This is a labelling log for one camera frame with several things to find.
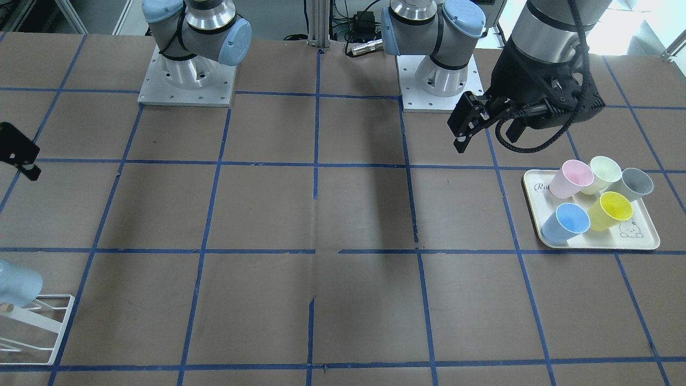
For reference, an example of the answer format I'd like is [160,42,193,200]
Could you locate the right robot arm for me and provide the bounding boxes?
[142,1,252,90]

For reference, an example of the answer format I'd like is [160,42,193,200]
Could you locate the aluminium frame post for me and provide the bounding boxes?
[305,0,331,51]

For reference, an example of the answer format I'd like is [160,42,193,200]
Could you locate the grey plastic cup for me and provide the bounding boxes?
[607,168,654,203]

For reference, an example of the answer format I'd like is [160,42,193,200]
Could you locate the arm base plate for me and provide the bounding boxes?
[137,47,237,108]
[396,55,483,113]

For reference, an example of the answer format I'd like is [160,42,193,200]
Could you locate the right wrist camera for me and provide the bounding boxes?
[1,122,41,181]

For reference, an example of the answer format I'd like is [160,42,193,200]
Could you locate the pale green plastic cup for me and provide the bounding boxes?
[580,155,623,195]

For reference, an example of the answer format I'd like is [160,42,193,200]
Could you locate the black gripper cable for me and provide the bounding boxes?
[494,0,595,152]

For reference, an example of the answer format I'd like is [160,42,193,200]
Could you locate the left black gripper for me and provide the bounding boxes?
[448,41,583,154]

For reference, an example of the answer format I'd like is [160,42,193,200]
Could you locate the silver cable connector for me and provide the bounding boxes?
[345,39,384,58]

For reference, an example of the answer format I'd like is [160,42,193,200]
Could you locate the cream plastic tray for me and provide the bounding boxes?
[522,169,661,251]

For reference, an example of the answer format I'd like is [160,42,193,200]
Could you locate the pink plastic cup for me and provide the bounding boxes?
[549,160,595,199]

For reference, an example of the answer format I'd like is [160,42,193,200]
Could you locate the light blue plastic cup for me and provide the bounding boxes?
[1,259,43,307]

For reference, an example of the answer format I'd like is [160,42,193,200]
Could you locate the yellow plastic cup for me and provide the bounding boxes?
[586,191,633,232]

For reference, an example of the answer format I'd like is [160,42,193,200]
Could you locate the white wire cup rack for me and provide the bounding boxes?
[2,295,75,366]

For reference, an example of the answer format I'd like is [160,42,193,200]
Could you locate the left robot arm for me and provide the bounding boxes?
[381,1,609,153]

